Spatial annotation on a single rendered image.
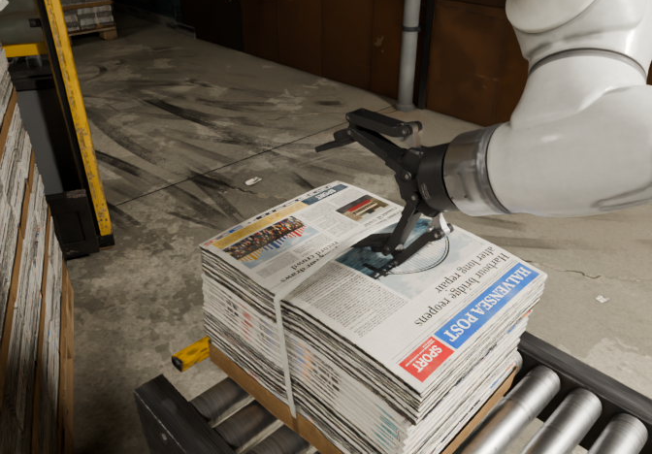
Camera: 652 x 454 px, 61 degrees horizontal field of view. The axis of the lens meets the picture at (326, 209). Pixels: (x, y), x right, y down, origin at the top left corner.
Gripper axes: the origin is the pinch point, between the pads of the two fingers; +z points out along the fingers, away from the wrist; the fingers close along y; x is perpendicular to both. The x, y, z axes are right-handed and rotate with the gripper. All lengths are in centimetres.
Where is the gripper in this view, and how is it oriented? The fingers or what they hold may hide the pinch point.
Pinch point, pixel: (343, 193)
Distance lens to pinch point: 75.0
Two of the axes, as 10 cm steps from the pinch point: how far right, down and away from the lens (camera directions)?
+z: -6.1, 0.8, 7.9
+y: 3.2, 9.4, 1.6
